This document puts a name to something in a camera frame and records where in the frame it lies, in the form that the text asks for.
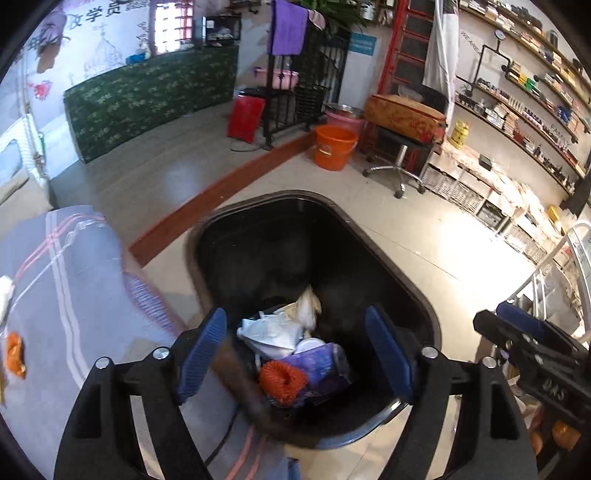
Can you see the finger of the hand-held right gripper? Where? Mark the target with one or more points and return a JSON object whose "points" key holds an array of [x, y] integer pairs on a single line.
{"points": [[508, 337], [521, 317]]}

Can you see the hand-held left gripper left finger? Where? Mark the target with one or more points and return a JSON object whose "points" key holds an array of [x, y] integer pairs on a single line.
{"points": [[203, 355]]}

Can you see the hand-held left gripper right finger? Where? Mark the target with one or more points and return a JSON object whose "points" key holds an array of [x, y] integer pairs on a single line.
{"points": [[388, 350]]}

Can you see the purple packet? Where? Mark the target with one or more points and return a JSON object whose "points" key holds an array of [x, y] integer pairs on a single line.
{"points": [[323, 369]]}

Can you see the white face mask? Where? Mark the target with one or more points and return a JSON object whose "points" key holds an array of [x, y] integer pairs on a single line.
{"points": [[270, 334]]}

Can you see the orange mesh net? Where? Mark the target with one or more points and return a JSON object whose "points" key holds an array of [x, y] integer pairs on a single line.
{"points": [[282, 381]]}

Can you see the beige paper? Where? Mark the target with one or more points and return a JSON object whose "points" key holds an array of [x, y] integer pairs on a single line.
{"points": [[308, 307]]}

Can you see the black trash bin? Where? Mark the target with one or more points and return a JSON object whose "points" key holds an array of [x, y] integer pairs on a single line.
{"points": [[277, 249]]}

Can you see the aluminium ladder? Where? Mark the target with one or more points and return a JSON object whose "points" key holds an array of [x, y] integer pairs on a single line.
{"points": [[554, 258]]}

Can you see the low white basket cabinet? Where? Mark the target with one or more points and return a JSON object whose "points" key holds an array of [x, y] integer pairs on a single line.
{"points": [[498, 198]]}

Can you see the grey striped blanket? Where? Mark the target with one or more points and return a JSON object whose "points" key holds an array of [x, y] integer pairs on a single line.
{"points": [[92, 300]]}

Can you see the orange wrapper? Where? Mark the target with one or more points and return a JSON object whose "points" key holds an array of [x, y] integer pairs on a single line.
{"points": [[14, 355]]}

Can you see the yellow tin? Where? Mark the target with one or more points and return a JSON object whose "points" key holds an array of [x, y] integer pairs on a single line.
{"points": [[460, 134]]}

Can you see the black swivel stool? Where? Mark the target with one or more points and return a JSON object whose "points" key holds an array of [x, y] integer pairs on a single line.
{"points": [[397, 157]]}

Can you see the orange bucket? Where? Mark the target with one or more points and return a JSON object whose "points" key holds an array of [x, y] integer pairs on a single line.
{"points": [[334, 150]]}

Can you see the brown patterned case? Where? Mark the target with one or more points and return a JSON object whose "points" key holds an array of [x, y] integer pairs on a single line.
{"points": [[404, 117]]}

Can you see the pink plastic tub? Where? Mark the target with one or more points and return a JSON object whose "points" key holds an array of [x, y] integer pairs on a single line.
{"points": [[346, 122]]}

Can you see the beige cushion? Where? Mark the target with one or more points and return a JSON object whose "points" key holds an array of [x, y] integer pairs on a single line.
{"points": [[23, 198]]}

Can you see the red bag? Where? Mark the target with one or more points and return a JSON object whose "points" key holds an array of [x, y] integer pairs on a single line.
{"points": [[246, 119]]}

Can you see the metal basin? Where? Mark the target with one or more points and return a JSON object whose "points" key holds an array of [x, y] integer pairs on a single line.
{"points": [[345, 109]]}

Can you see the black pipe with gauge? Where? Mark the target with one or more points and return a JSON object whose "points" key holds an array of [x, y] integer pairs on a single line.
{"points": [[497, 50]]}

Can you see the white swing chair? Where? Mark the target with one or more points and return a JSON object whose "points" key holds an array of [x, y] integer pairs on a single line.
{"points": [[32, 147]]}

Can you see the white hanging cloth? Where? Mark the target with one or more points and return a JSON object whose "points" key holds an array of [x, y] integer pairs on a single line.
{"points": [[441, 55]]}

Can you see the black metal rack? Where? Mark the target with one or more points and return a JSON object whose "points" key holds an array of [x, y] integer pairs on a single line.
{"points": [[314, 83]]}

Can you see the pink basin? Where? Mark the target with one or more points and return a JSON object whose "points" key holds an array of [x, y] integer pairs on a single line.
{"points": [[281, 79]]}

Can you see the red ladder shelf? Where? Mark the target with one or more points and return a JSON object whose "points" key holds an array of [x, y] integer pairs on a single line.
{"points": [[406, 46]]}

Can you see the blue container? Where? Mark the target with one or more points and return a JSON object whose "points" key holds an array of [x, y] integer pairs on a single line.
{"points": [[136, 59]]}

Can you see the black glass tank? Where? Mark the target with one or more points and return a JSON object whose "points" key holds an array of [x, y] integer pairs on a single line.
{"points": [[221, 30]]}

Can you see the red framed window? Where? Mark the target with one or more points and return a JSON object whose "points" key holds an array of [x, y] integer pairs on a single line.
{"points": [[171, 25]]}

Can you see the purple towel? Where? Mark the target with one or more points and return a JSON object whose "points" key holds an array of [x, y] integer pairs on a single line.
{"points": [[288, 27]]}

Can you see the wooden shelf with pots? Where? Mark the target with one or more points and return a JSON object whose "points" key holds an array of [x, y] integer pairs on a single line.
{"points": [[383, 9]]}

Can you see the pink towel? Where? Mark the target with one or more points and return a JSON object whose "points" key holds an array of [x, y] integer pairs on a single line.
{"points": [[316, 17]]}

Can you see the wall shelves of books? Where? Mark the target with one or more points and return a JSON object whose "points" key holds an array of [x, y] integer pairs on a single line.
{"points": [[531, 92]]}

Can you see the blue wall sign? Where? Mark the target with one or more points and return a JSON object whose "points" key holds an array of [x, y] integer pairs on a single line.
{"points": [[363, 45]]}

